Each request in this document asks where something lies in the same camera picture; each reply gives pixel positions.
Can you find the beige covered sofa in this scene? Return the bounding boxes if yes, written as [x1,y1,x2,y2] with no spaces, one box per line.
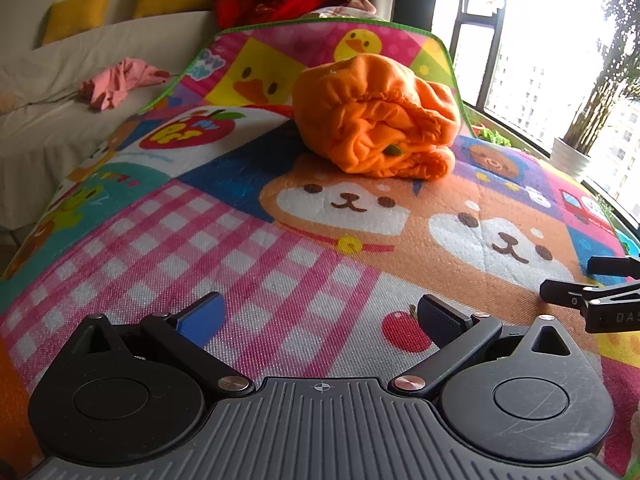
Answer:
[0,0,398,248]

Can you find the black window frame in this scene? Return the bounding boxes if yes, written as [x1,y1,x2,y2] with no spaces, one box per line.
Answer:
[429,0,640,243]

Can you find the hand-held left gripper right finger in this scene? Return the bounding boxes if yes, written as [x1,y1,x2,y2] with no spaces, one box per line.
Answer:
[416,294,575,402]

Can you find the white plant pot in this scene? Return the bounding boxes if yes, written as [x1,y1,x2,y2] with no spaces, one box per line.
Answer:
[549,136,594,179]

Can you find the orange pumpkin garment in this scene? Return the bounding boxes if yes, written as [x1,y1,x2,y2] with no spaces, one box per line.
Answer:
[292,52,462,182]

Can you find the pink cloth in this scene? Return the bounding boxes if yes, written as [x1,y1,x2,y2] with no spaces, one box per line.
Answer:
[77,57,174,112]

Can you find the light pink garment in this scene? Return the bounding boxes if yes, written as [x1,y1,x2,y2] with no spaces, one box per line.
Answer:
[319,0,390,22]

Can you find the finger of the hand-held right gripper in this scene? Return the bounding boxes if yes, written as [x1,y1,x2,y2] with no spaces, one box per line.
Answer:
[587,255,640,279]
[539,280,640,335]

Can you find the tall green plant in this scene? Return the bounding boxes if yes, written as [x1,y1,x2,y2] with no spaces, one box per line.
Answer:
[564,0,640,157]

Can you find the small green sill plants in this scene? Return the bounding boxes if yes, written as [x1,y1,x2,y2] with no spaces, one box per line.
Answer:
[471,124,512,149]

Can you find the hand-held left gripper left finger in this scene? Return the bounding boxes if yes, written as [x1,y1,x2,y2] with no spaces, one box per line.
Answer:
[72,291,256,400]

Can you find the colourful printed play mat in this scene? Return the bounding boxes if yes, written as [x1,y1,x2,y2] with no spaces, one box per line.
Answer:
[0,16,640,480]

